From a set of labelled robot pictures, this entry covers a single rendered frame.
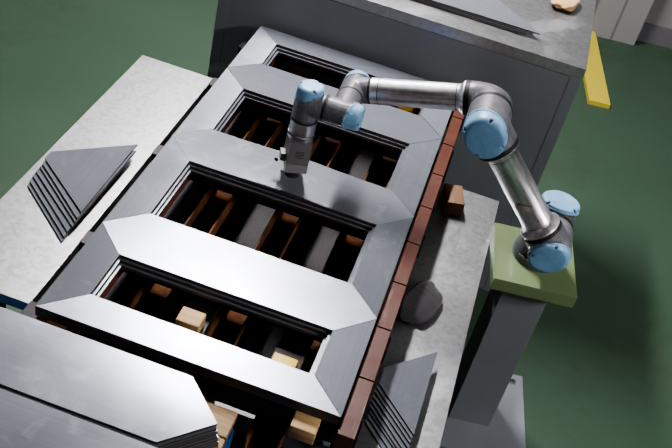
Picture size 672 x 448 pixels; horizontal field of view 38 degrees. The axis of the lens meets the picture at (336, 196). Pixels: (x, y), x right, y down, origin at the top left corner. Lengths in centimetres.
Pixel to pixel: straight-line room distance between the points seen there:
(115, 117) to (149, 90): 20
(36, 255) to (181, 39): 262
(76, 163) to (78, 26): 228
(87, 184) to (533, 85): 155
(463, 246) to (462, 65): 72
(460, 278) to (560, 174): 197
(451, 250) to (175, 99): 102
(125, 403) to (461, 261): 121
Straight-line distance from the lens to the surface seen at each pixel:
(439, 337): 266
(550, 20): 361
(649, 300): 425
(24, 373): 217
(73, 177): 276
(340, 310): 240
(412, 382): 247
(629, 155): 513
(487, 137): 249
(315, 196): 272
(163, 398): 214
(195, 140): 285
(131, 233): 250
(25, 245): 260
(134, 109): 311
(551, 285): 290
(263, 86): 315
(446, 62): 340
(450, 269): 288
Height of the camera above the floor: 250
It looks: 37 degrees down
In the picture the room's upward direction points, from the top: 15 degrees clockwise
